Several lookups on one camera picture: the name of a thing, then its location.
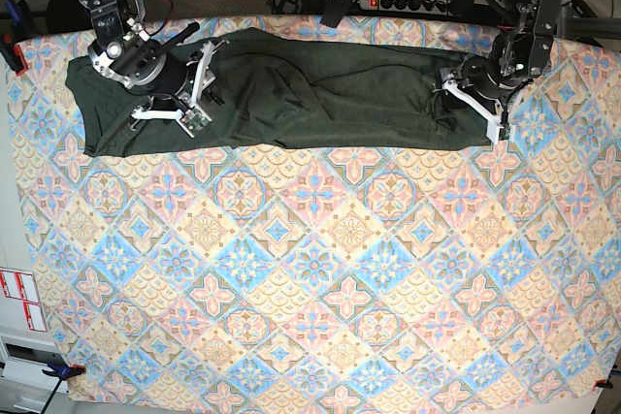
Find red clamp bottom right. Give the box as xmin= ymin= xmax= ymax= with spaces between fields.
xmin=594 ymin=379 xmax=614 ymax=389

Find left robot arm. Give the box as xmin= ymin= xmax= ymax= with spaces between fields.
xmin=441 ymin=0 xmax=563 ymax=114

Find black remote control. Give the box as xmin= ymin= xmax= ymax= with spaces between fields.
xmin=320 ymin=0 xmax=356 ymax=28

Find dark green long-sleeve shirt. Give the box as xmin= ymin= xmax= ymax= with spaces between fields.
xmin=66 ymin=28 xmax=487 ymax=157

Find black power strip red switch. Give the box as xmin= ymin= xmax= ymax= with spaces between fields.
xmin=358 ymin=0 xmax=448 ymax=15

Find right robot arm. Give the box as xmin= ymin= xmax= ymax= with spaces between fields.
xmin=79 ymin=0 xmax=215 ymax=113

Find red black clamp top left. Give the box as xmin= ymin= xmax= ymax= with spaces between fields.
xmin=1 ymin=0 xmax=28 ymax=77

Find blue clamp bottom left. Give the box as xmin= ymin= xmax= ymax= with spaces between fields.
xmin=41 ymin=363 xmax=87 ymax=414

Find white red labelled stickers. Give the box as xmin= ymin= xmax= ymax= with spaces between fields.
xmin=1 ymin=269 xmax=47 ymax=333

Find patterned tile tablecloth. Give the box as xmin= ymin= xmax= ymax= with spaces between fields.
xmin=8 ymin=32 xmax=620 ymax=413

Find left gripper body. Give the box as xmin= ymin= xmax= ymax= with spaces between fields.
xmin=461 ymin=57 xmax=522 ymax=111

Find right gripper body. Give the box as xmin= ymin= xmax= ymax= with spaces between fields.
xmin=120 ymin=48 xmax=203 ymax=109

